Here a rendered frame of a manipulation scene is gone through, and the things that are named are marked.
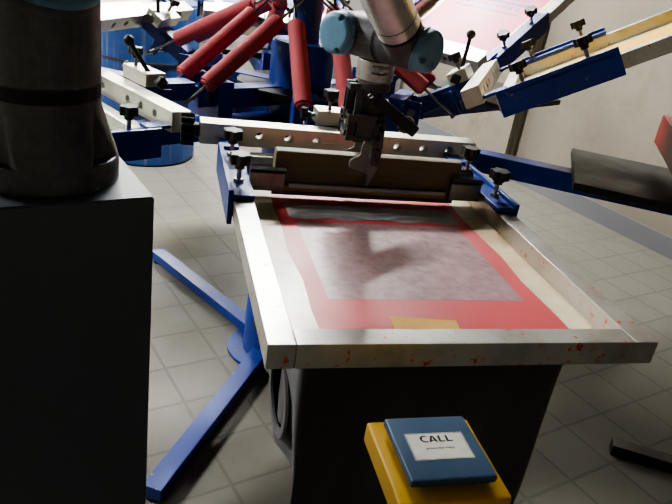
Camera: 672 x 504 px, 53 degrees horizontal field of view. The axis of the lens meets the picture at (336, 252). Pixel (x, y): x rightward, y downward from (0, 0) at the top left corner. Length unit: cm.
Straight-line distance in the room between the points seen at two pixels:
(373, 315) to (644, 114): 369
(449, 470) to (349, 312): 35
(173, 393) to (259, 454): 40
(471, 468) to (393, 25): 69
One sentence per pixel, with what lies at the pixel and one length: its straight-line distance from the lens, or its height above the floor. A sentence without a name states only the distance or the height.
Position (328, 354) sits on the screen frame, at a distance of 89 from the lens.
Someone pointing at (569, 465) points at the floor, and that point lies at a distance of 246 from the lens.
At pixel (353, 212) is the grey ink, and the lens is 138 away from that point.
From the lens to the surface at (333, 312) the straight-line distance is 102.
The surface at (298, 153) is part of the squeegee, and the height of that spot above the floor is 106.
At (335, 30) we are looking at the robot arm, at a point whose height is 131.
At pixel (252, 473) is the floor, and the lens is 212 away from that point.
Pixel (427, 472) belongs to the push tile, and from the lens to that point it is 76.
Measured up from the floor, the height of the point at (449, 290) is 96.
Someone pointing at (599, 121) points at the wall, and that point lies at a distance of 477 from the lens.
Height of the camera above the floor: 147
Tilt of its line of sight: 25 degrees down
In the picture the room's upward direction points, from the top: 9 degrees clockwise
